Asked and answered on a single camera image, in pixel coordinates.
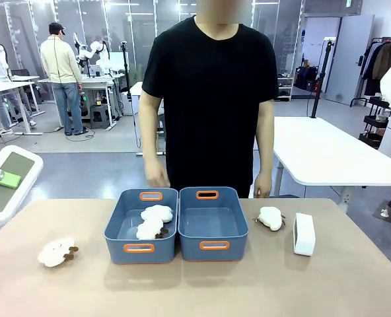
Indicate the person's left hand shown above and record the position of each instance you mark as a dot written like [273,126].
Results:
[263,185]

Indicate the white workbench with equipment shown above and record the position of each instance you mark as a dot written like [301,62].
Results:
[98,82]

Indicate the clothes rack with coats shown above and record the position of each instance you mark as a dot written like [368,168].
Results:
[383,59]

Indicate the person's left forearm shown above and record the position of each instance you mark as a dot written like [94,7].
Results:
[265,138]

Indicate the person in black t-shirt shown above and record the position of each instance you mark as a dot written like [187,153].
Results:
[212,105]

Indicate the white sheep plush toy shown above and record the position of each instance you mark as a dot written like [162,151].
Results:
[157,213]
[147,231]
[270,217]
[54,253]

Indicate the grey plastic step stool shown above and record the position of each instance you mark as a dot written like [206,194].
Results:
[99,115]

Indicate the white low shelf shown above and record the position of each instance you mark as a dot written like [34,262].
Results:
[285,87]

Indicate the black light stand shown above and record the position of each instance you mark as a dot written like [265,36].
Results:
[319,79]

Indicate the man in cream sweater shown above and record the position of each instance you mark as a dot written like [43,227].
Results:
[61,66]

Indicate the large white table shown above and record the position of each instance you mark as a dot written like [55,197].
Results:
[324,148]

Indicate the person's right forearm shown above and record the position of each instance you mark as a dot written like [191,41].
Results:
[149,132]

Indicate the black camera tripod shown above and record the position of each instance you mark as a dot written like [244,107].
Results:
[126,72]

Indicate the dark bags on floor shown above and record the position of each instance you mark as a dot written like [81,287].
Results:
[306,77]

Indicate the person's right hand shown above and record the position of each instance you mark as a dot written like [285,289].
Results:
[157,175]

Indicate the white desk with legs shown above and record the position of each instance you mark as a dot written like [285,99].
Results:
[7,87]

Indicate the white background robot arms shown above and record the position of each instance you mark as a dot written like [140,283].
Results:
[98,53]

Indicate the black rolling cart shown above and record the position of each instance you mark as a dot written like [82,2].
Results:
[375,122]

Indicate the small white digital clock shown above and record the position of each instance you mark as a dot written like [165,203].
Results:
[305,235]

